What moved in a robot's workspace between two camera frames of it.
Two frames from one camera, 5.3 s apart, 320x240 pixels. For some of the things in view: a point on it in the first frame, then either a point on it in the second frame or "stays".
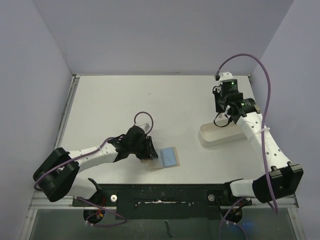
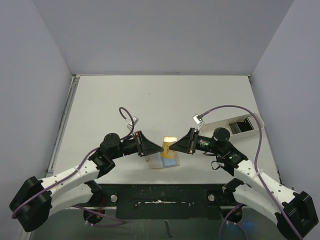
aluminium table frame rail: (73, 86) stays
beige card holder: (167, 157) stays
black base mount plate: (165, 201) stays
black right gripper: (218, 105) -> (193, 141)
